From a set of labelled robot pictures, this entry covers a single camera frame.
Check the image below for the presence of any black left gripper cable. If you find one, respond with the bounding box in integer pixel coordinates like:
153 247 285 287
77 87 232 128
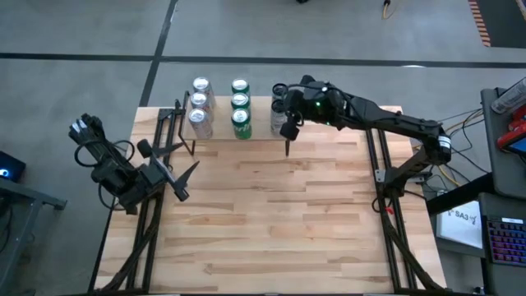
73 139 136 169

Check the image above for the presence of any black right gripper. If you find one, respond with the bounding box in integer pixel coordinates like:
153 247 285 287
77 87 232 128
285 75 346 127

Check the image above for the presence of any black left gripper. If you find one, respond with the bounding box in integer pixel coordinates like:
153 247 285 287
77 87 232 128
141 141 201 202

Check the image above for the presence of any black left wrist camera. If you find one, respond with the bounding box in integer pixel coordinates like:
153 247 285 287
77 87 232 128
136 138 155 160

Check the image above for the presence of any black computer keyboard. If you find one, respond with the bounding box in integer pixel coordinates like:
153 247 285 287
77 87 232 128
484 215 526 267

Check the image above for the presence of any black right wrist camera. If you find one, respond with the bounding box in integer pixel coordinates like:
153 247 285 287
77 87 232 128
279 122 301 142

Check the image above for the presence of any black computer with blue lights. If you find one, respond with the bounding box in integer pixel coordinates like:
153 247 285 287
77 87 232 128
0 150 27 184

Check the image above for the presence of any black desk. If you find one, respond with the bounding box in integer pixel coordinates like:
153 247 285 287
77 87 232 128
426 172 526 296

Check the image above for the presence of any yellow hanging power cable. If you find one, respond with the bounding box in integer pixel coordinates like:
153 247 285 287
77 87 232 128
381 0 402 21

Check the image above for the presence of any grey desk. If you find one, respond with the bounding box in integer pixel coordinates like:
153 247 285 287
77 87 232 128
480 86 526 201

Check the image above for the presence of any yellow floor cable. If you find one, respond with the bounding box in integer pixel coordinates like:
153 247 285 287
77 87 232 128
437 121 482 188

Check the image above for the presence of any black mat with orange stripes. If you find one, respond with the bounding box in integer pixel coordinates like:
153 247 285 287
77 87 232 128
468 0 526 49

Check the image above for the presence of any white cylindrical can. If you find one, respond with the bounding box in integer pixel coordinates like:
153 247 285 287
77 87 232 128
491 76 526 115

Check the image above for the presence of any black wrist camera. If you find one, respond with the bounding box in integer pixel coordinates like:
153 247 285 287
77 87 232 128
136 138 155 160
279 122 301 142

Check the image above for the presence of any grey metal side table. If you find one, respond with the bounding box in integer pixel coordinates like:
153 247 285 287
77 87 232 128
0 176 69 295

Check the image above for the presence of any black power cable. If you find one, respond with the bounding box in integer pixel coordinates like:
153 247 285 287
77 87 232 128
408 107 490 194

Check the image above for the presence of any black aluminium table frame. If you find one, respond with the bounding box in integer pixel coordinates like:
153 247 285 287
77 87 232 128
88 106 445 295

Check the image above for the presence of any wooden shelf with black frame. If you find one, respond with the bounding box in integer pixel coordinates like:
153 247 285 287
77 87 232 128
178 90 292 157

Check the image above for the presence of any white SA3 sign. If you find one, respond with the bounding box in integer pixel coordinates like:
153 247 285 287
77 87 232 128
435 200 484 250

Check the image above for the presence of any silver Diet Coke can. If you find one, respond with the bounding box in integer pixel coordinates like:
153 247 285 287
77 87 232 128
189 91 214 113
191 76 216 99
187 107 215 141

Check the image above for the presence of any red tool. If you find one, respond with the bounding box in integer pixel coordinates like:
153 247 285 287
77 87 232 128
496 104 526 151

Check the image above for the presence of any green Sprite can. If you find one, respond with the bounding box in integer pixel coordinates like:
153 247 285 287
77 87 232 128
230 92 252 112
231 77 251 97
231 107 253 141

